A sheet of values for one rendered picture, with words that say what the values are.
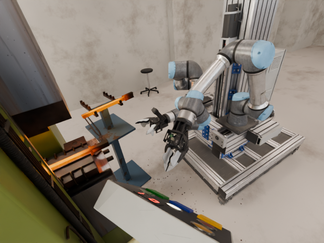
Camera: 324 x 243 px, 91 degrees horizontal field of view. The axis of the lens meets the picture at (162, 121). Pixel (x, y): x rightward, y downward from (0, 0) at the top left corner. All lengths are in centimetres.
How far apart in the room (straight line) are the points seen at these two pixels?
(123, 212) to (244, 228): 142
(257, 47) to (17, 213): 97
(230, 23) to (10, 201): 133
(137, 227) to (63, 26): 347
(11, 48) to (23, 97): 13
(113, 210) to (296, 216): 173
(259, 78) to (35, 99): 96
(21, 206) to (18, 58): 37
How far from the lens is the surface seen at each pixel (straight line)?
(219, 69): 92
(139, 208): 44
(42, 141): 115
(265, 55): 90
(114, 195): 48
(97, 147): 94
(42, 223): 53
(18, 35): 59
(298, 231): 192
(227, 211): 180
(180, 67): 113
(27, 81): 61
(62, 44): 365
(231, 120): 130
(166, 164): 66
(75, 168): 91
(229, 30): 133
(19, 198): 47
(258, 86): 102
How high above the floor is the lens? 157
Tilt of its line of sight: 34 degrees down
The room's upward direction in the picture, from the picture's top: 7 degrees counter-clockwise
